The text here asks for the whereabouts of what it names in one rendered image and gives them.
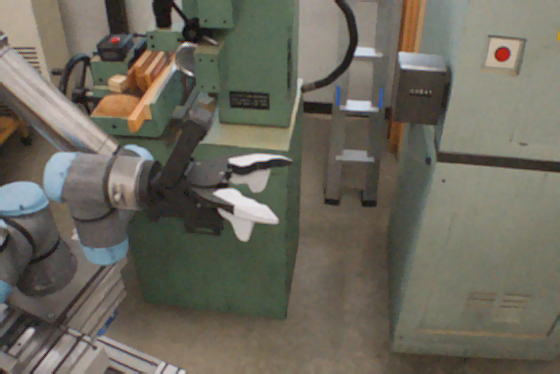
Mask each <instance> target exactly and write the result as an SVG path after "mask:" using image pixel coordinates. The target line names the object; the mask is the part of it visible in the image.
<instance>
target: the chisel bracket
mask: <svg viewBox="0 0 560 374"><path fill-rule="evenodd" d="M183 25H184V23H173V25H172V26H171V27H168V28H157V27H156V22H153V23H152V24H151V25H150V26H149V27H148V29H147V30H146V39H147V44H148V52H149V51H160V52H165V53H169V52H176V50H177V48H178V47H177V46H176V41H177V39H178V38H180V40H183V41H184V42H185V40H184V38H183V37H182V35H181V31H182V28H183Z"/></svg>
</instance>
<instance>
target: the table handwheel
mask: <svg viewBox="0 0 560 374"><path fill-rule="evenodd" d="M91 60H92V57H89V56H88V55H87V54H84V53H82V54H77V55H75V56H73V57H71V59H70V60H69V61H68V62H67V64H66V65H65V67H64V69H63V73H62V75H61V79H60V84H59V89H58V91H61V92H62V94H63V95H65V96H66V97H67V88H68V82H69V78H70V75H71V73H72V71H73V68H74V66H75V65H76V64H77V63H79V62H80V61H83V72H82V76H81V80H80V85H79V87H78V86H76V87H74V88H73V92H72V97H71V102H72V103H75V104H83V106H84V108H85V110H86V112H87V114H88V116H89V117H90V116H91V114H92V113H93V112H94V111H95V109H96V108H97V107H98V103H97V102H101V101H102V100H103V99H104V98H105V97H100V96H94V94H93V91H91V90H89V89H88V88H87V87H84V86H85V82H86V74H87V67H88V66H89V70H90V72H91V74H92V79H93V73H92V70H91V66H90V61H91ZM89 101H93V106H92V110H91V109H90V107H89V106H88V104H87V103H88V102H89Z"/></svg>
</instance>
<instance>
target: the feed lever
mask: <svg viewBox="0 0 560 374"><path fill-rule="evenodd" d="M167 1H168V3H169V4H171V6H172V8H173V9H174V10H175V11H176V12H177V13H178V15H179V16H180V17H181V19H182V20H184V21H185V22H184V23H185V25H184V27H183V28H182V31H181V35H182V37H183V38H184V40H185V41H188V42H189V43H192V44H196V43H199V41H200V40H201V39H204V40H205V41H207V42H209V43H210V44H212V45H219V42H218V41H216V40H214V39H213V38H212V37H211V36H208V35H206V34H205V33H206V31H207V28H204V27H200V23H199V17H193V18H190V19H188V18H187V17H186V15H185V13H183V12H182V11H181V9H180V8H179V7H178V5H177V4H176V3H175V2H174V0H167Z"/></svg>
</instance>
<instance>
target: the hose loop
mask: <svg viewBox="0 0 560 374"><path fill-rule="evenodd" d="M334 2H335V3H336V4H337V5H338V6H339V9H340V10H341V11H342V13H343V14H344V16H345V19H346V23H347V28H348V34H349V46H348V49H347V52H346V54H345V57H344V59H343V61H342V62H341V63H340V65H339V66H338V67H337V68H336V69H335V70H333V71H332V72H331V73H330V74H329V75H328V76H327V77H326V78H324V79H322V80H321V79H319V80H316V81H313V82H310V83H307V84H303V85H302V86H301V87H300V91H301V92H303V93H305V92H310V91H315V90H318V89H321V88H324V87H327V86H329V85H330V84H331V83H332V82H334V81H336V80H337V79H338V78H339V77H340V76H341V75H343V73H344V72H346V71H347V69H348V68H349V67H350V65H351V63H352V62H353V57H354V54H355V52H356V49H357V46H358V43H359V37H358V33H357V27H356V22H355V17H354V14H353V11H352V9H351V7H350V6H349V4H348V3H347V1H346V0H334Z"/></svg>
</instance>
